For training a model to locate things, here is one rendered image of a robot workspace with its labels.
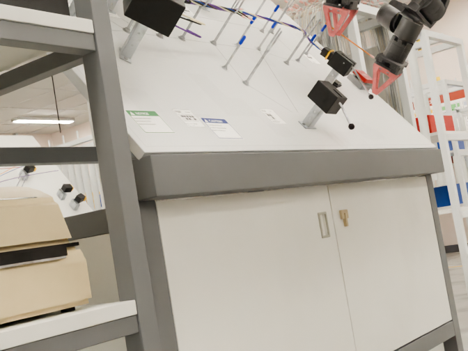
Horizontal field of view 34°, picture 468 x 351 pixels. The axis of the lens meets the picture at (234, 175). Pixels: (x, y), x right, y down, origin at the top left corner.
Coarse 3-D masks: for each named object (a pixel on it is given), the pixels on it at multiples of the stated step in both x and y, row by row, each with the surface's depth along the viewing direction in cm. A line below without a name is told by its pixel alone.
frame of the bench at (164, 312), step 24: (432, 192) 208; (72, 216) 124; (96, 216) 120; (144, 216) 115; (144, 240) 115; (168, 288) 117; (168, 312) 116; (456, 312) 207; (168, 336) 115; (432, 336) 192; (456, 336) 204
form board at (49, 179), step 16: (0, 144) 510; (16, 144) 520; (32, 144) 530; (0, 176) 481; (16, 176) 490; (32, 176) 499; (48, 176) 508; (64, 176) 518; (48, 192) 493; (64, 192) 494; (64, 208) 488; (80, 208) 497
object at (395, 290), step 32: (352, 192) 171; (384, 192) 184; (416, 192) 200; (352, 224) 168; (384, 224) 181; (416, 224) 196; (352, 256) 166; (384, 256) 178; (416, 256) 193; (352, 288) 163; (384, 288) 175; (416, 288) 189; (352, 320) 161; (384, 320) 172; (416, 320) 186; (448, 320) 202
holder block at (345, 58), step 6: (336, 54) 192; (342, 54) 193; (330, 60) 193; (336, 60) 193; (342, 60) 192; (348, 60) 192; (330, 66) 194; (336, 66) 193; (342, 66) 192; (348, 66) 192; (342, 72) 193; (348, 72) 194
